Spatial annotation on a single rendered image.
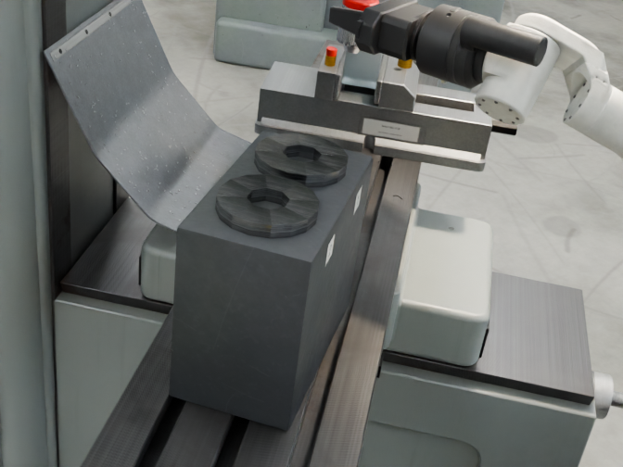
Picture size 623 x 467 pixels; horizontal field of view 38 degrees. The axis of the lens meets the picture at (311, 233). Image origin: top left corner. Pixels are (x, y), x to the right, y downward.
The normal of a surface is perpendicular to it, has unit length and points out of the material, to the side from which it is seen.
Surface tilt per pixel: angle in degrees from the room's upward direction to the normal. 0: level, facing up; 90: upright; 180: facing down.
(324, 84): 90
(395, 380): 90
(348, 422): 0
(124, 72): 63
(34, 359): 89
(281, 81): 0
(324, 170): 0
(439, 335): 90
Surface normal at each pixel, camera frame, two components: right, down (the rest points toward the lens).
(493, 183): 0.11, -0.85
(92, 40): 0.92, -0.21
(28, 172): 0.70, 0.42
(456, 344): -0.19, 0.49
